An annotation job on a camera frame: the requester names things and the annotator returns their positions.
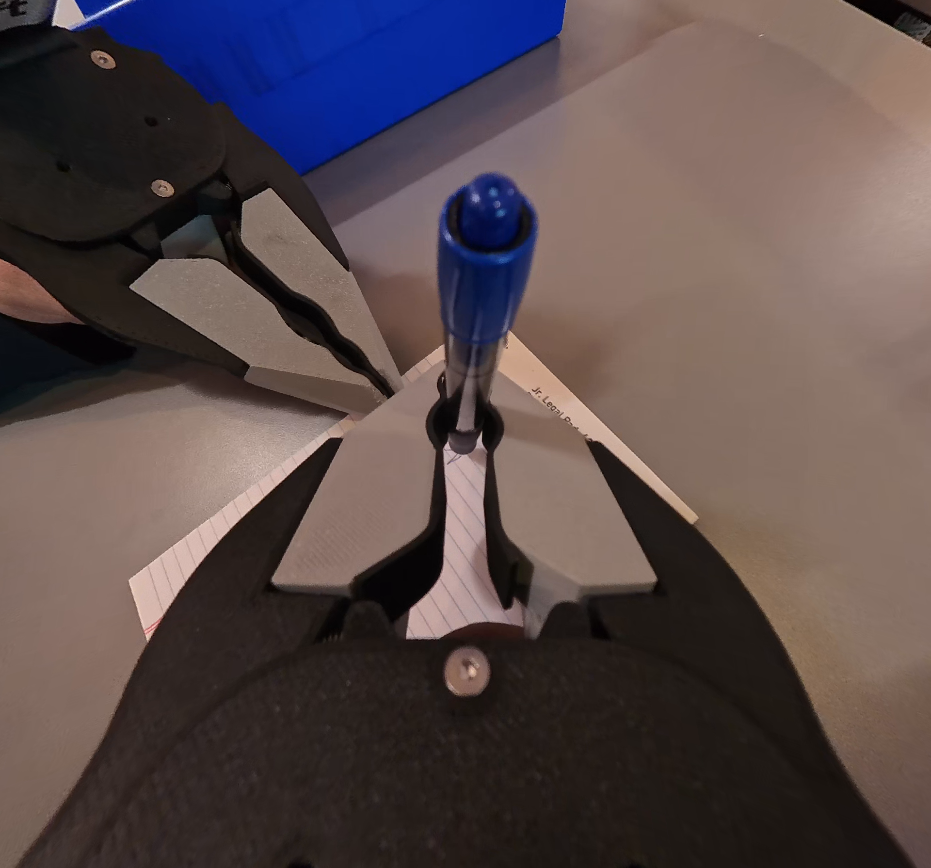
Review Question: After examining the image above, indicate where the blue pen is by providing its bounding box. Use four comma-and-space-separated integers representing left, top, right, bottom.
435, 171, 541, 456

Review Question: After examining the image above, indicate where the person's left hand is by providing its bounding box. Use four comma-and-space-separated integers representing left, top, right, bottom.
0, 260, 78, 328

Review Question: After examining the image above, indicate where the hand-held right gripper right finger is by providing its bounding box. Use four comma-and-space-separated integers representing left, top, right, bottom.
480, 391, 660, 638

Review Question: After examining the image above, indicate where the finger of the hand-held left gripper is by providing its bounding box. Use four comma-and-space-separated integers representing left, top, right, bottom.
231, 186, 403, 395
129, 257, 397, 416

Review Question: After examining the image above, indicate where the blue plastic bin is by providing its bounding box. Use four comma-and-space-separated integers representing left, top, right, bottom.
60, 0, 576, 176

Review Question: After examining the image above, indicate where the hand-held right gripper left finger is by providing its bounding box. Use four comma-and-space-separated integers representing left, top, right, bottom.
271, 366, 446, 620

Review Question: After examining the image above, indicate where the grey desk mat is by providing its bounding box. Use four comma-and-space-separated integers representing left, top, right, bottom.
313, 17, 931, 774

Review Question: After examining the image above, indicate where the white lined notepad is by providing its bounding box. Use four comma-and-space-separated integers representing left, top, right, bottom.
128, 330, 700, 643

